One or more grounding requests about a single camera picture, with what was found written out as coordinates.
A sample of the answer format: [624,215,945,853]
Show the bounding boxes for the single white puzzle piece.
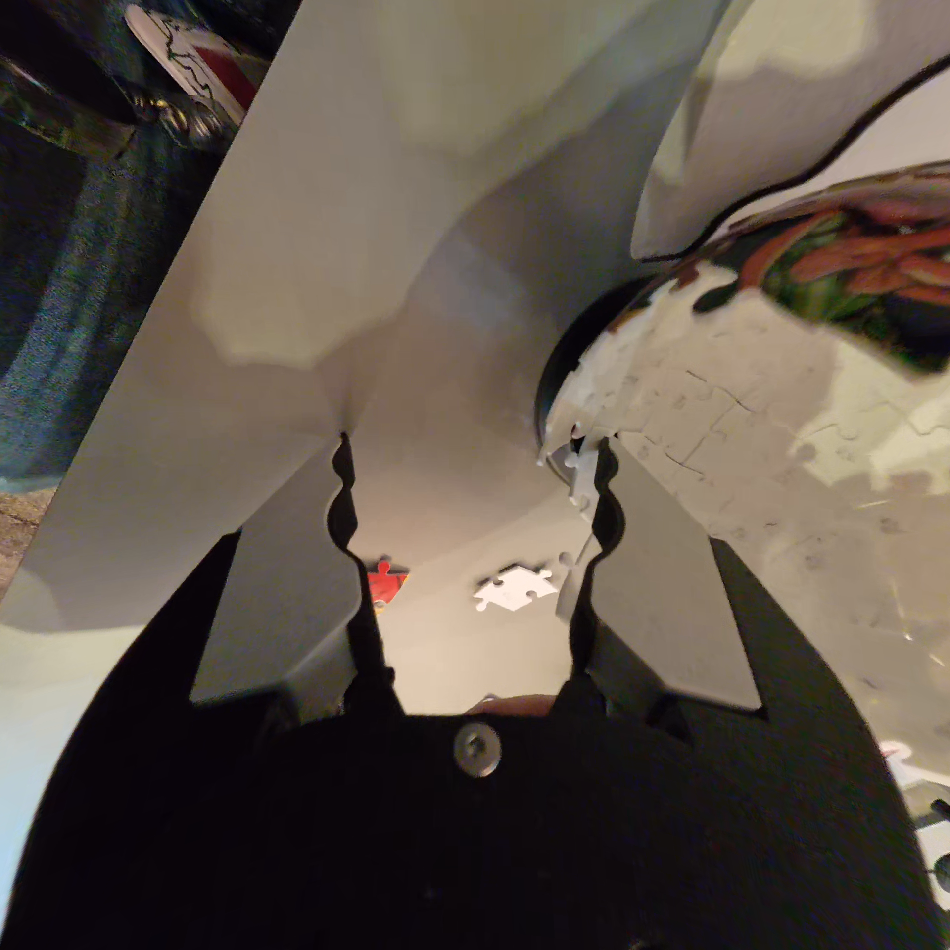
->
[474,564,559,613]
[555,551,595,624]

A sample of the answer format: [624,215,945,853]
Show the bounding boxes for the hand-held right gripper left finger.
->
[190,434,407,726]

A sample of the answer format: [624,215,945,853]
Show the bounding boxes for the colourful puzzle ball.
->
[538,165,950,751]

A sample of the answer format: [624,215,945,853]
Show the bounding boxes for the small red colourful puzzle piece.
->
[366,558,411,611]

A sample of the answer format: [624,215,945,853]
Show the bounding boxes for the person's blue jeans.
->
[0,111,246,483]

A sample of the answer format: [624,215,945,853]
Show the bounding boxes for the white printed key tag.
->
[122,3,270,127]

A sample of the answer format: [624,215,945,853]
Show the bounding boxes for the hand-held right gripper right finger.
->
[568,438,764,724]

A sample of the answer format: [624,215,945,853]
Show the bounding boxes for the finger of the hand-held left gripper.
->
[629,0,950,262]

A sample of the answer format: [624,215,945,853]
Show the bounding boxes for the black round ball stand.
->
[534,275,662,476]

